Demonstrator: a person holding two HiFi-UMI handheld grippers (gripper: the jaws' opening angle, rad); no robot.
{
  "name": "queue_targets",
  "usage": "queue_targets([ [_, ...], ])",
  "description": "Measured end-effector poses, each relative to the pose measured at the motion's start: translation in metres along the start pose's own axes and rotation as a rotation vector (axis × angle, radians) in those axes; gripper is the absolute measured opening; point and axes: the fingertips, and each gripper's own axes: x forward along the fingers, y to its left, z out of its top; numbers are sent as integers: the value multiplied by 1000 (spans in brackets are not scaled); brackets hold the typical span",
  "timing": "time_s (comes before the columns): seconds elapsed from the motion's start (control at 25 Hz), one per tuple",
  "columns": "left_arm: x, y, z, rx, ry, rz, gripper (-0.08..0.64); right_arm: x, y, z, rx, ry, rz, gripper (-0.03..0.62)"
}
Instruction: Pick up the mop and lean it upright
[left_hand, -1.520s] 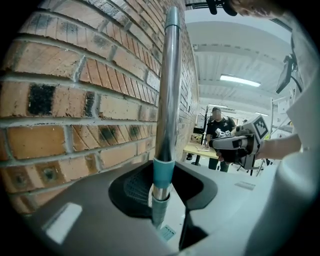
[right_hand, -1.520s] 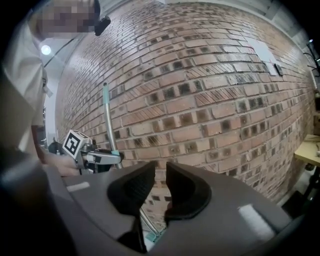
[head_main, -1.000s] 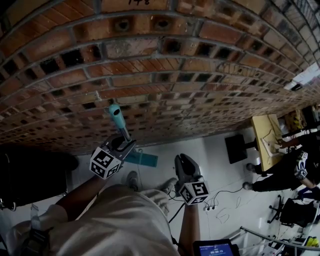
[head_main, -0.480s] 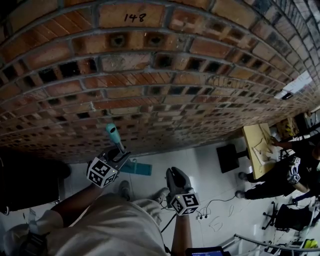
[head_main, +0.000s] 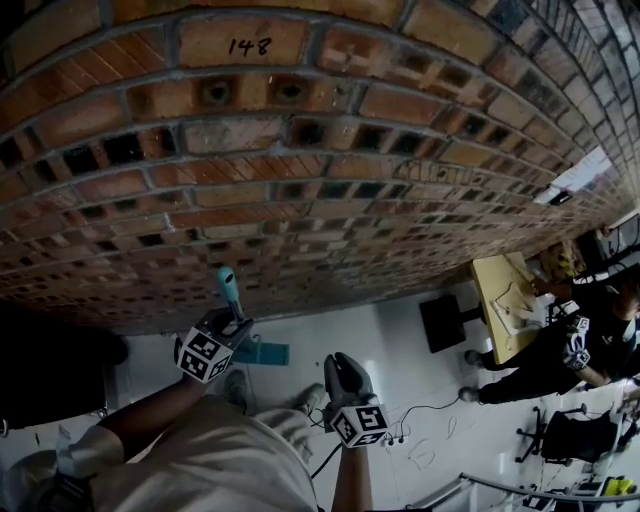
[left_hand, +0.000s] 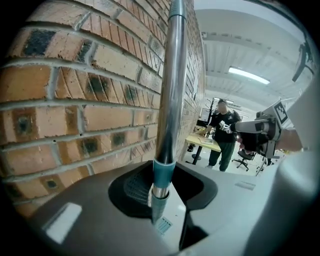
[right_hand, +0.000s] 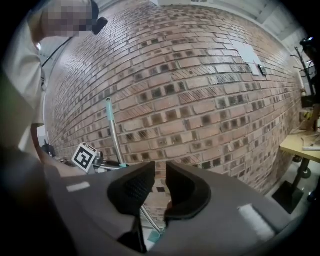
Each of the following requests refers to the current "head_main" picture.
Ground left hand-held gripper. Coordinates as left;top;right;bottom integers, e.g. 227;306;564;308
174;306;255;385

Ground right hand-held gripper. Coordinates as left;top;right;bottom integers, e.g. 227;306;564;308
321;352;391;449

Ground teal mop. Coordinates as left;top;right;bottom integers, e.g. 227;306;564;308
215;265;291;367

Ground person's right forearm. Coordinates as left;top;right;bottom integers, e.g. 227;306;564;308
332;442;375;512

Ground person's left forearm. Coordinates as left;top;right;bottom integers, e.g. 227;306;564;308
96;374;202;465

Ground person's right shoe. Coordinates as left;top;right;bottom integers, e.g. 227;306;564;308
294;382;327;415

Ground person's shoe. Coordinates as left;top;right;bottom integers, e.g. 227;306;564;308
224;369;250;414
294;382;327;415

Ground person's left shoe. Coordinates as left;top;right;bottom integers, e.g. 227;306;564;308
224;369;250;414

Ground person's beige trousers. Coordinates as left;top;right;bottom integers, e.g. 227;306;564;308
244;394;317;462

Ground black table base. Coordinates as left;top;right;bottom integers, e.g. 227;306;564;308
418;293;482;355

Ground person's beige shirt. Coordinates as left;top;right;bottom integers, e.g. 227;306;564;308
0;394;322;512

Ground black wheeled cart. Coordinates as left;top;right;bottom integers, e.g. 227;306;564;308
0;309;131;432

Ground yellow wooden table top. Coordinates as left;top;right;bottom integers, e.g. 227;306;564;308
469;251;544;366

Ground grey metal railing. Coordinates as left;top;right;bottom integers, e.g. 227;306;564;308
404;472;640;512

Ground black office chair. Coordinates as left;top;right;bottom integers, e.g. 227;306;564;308
516;405;632;467

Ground brown cardboard box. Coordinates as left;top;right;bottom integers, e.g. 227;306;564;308
539;242;587;279

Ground large white paper sheet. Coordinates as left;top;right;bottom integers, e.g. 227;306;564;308
547;147;614;194

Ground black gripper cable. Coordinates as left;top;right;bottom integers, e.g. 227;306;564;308
309;442;345;479

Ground black floor cable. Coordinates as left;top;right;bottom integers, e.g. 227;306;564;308
307;393;467;451

